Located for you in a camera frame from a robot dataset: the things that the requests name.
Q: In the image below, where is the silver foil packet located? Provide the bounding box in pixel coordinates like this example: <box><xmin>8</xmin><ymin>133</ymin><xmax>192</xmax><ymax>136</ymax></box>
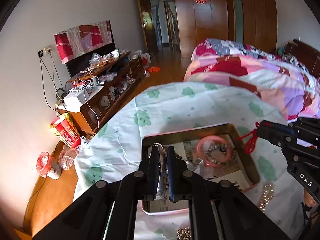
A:
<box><xmin>153</xmin><ymin>143</ymin><xmax>167</xmax><ymax>200</ymax></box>

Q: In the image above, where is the white bin with red bag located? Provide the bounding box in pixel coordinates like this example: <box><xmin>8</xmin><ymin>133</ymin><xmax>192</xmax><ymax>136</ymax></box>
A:
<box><xmin>36</xmin><ymin>152</ymin><xmax>61</xmax><ymax>180</ymax></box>

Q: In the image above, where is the pink metal tin box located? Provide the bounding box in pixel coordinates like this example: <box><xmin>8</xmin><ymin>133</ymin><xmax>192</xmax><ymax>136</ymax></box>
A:
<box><xmin>141</xmin><ymin>122</ymin><xmax>261</xmax><ymax>217</ymax></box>

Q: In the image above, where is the wooden TV cabinet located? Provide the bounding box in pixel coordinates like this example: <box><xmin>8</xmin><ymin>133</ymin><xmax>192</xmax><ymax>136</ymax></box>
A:
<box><xmin>57</xmin><ymin>56</ymin><xmax>143</xmax><ymax>135</ymax></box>

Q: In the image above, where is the red cord coin charm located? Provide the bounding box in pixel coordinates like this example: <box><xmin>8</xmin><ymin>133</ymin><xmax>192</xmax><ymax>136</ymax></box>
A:
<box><xmin>237</xmin><ymin>122</ymin><xmax>260</xmax><ymax>154</ymax></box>

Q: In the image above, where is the wooden wardrobe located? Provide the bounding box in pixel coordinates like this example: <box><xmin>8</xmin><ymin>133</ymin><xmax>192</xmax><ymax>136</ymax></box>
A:
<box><xmin>175</xmin><ymin>0</ymin><xmax>277</xmax><ymax>58</ymax></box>

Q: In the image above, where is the wall power socket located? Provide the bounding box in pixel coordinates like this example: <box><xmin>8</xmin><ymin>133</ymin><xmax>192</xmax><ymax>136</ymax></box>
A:
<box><xmin>37</xmin><ymin>47</ymin><xmax>52</xmax><ymax>57</ymax></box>

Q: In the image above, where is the television with patchwork cover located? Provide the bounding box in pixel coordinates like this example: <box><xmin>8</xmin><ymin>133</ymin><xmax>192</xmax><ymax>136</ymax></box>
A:
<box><xmin>54</xmin><ymin>20</ymin><xmax>116</xmax><ymax>77</ymax></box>

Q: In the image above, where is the clear plastic bag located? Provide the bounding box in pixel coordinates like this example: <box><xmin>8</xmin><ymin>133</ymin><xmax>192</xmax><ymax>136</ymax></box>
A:
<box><xmin>58</xmin><ymin>146</ymin><xmax>78</xmax><ymax>170</ymax></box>

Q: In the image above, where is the red yellow carton box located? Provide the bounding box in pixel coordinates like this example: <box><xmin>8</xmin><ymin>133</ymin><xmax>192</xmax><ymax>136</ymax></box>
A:
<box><xmin>49</xmin><ymin>113</ymin><xmax>81</xmax><ymax>148</ymax></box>

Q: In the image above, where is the gold bead bracelet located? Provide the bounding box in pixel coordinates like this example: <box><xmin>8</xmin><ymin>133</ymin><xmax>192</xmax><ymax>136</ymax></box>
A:
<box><xmin>258</xmin><ymin>183</ymin><xmax>275</xmax><ymax>213</ymax></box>

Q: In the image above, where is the pink bangle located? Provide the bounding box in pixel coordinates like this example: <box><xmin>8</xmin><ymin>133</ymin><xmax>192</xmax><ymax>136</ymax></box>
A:
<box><xmin>196</xmin><ymin>135</ymin><xmax>233</xmax><ymax>168</ymax></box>

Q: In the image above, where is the cream pearl necklace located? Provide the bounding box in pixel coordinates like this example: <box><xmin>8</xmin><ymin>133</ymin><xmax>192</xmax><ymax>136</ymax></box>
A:
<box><xmin>176</xmin><ymin>226</ymin><xmax>192</xmax><ymax>240</ymax></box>

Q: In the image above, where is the wooden door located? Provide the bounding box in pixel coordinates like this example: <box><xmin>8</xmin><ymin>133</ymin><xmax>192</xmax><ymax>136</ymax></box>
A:
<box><xmin>137</xmin><ymin>0</ymin><xmax>158</xmax><ymax>57</ymax></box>

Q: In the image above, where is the white box on cabinet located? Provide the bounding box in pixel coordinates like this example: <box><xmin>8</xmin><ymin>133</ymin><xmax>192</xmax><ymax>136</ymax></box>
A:
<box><xmin>63</xmin><ymin>89</ymin><xmax>89</xmax><ymax>106</ymax></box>

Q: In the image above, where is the pink patchwork quilt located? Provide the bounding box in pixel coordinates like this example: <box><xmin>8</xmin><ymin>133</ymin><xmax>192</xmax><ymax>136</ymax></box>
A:
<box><xmin>184</xmin><ymin>38</ymin><xmax>319</xmax><ymax>120</ymax></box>

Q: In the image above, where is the white green-patterned bed sheet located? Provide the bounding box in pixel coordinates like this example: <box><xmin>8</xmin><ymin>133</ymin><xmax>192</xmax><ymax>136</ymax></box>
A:
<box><xmin>74</xmin><ymin>82</ymin><xmax>304</xmax><ymax>239</ymax></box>

